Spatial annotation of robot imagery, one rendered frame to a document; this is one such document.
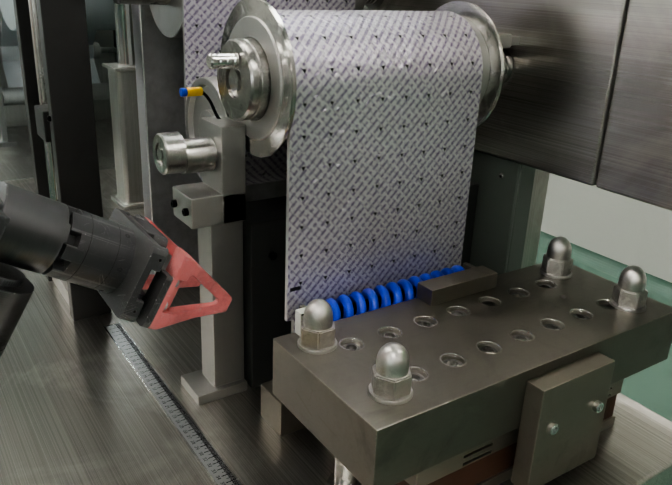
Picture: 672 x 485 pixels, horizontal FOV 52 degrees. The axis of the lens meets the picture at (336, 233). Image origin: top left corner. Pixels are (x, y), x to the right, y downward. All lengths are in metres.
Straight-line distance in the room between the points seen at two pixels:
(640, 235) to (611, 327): 2.88
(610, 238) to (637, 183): 2.94
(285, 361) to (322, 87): 0.25
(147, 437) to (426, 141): 0.42
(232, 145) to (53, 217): 0.21
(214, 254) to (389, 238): 0.18
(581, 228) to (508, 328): 3.11
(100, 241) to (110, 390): 0.30
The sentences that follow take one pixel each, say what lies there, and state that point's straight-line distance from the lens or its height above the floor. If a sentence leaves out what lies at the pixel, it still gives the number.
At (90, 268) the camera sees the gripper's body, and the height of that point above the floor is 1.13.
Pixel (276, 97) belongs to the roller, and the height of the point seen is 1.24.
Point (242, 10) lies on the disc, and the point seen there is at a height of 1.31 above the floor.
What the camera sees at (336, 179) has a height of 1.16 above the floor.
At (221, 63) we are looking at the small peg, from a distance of 0.64.
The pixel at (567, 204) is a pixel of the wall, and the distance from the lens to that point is 3.82.
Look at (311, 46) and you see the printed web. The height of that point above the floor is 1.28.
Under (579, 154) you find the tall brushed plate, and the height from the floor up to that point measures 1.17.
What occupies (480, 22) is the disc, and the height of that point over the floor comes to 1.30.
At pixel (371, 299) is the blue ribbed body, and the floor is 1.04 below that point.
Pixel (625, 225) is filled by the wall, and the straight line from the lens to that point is 3.64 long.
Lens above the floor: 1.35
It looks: 21 degrees down
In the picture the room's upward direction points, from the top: 2 degrees clockwise
